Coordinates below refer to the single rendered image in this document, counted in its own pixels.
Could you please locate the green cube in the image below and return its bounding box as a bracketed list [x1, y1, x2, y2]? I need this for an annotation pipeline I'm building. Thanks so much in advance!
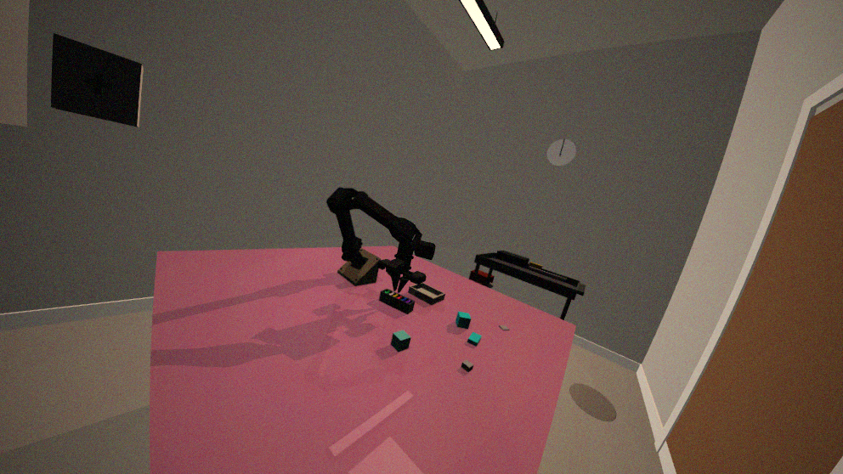
[455, 311, 471, 329]

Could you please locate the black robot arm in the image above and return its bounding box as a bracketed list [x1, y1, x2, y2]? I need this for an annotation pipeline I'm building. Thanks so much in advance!
[327, 188, 436, 276]

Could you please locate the teal rectangular block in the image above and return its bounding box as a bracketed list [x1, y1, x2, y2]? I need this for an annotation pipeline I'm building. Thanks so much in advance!
[467, 332, 482, 346]

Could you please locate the small teal cube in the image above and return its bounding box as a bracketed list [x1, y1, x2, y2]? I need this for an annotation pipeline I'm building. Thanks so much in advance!
[391, 330, 410, 352]

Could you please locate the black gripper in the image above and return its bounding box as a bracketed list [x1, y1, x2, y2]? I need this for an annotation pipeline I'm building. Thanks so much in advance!
[376, 252, 426, 293]

